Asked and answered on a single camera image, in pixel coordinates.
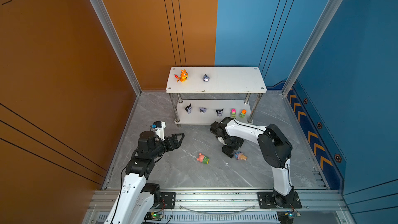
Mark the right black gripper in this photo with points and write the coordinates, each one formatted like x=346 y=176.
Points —
x=228 y=152

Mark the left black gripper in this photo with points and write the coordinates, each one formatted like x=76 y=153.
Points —
x=175 y=144

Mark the ice cream cone toy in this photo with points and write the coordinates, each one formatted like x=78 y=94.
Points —
x=239 y=156

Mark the green orange toy car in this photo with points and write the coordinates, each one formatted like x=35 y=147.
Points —
x=242 y=113

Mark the pink green block toy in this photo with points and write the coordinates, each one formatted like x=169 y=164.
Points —
x=233 y=113

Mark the grey purple kuromi toy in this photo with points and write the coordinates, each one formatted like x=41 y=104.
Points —
x=219 y=112

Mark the black white kuromi toy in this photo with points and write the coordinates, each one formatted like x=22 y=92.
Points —
x=188 y=109

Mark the purple bat toy figure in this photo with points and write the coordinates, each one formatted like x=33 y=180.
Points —
x=202 y=109

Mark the orange fox toy figure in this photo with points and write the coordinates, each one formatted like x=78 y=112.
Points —
x=182 y=77

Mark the blue grey eeyore toy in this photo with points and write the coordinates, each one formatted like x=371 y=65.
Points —
x=206 y=78

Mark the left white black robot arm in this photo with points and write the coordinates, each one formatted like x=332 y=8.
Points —
x=137 y=196

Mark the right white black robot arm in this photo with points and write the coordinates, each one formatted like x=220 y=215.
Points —
x=276 y=151

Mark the white two-tier metal shelf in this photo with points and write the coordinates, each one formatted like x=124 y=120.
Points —
x=223 y=80

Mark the pink pig green toy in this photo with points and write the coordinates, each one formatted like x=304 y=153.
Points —
x=203 y=159

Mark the left green circuit board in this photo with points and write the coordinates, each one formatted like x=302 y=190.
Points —
x=154 y=217

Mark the right circuit board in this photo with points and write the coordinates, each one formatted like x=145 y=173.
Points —
x=287 y=217

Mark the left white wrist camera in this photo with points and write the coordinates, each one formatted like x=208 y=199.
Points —
x=158 y=128

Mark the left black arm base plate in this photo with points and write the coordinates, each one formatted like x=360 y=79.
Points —
x=164 y=200

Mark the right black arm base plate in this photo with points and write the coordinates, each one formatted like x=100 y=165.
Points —
x=276 y=200

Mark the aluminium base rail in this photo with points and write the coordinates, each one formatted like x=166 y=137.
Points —
x=241 y=206

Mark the left aluminium corner post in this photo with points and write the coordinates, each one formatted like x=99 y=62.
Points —
x=107 y=24

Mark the aluminium corner post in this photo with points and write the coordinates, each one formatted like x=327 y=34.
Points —
x=323 y=22
x=107 y=24

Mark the right aluminium corner post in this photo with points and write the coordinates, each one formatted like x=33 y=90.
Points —
x=323 y=22

